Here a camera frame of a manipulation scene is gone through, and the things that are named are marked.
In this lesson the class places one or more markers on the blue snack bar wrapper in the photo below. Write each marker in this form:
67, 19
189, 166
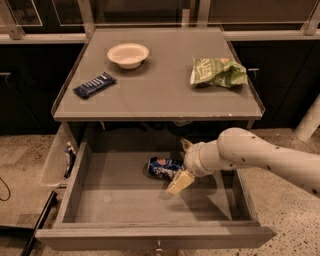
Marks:
93, 86

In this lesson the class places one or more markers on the metal drawer handle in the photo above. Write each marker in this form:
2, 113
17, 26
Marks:
158, 250

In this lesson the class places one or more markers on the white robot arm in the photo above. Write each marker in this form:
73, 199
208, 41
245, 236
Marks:
237, 148

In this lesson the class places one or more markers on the open grey top drawer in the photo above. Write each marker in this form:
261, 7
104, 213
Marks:
112, 203

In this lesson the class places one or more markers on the white paper bowl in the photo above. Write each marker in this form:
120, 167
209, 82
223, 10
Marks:
128, 55

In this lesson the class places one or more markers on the black bar on floor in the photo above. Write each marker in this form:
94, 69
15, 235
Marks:
51, 201

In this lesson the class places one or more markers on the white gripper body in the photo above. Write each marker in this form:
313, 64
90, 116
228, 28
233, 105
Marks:
192, 160

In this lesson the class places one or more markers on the blue pepsi can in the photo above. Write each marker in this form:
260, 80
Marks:
164, 168

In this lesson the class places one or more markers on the grey cabinet counter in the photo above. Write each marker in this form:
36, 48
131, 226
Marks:
159, 89

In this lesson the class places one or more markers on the blue item in bin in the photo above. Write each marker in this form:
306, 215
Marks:
70, 155

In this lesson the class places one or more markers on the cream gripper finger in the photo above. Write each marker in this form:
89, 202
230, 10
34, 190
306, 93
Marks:
186, 144
181, 181

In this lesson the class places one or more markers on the green chip bag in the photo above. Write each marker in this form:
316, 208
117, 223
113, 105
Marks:
223, 72

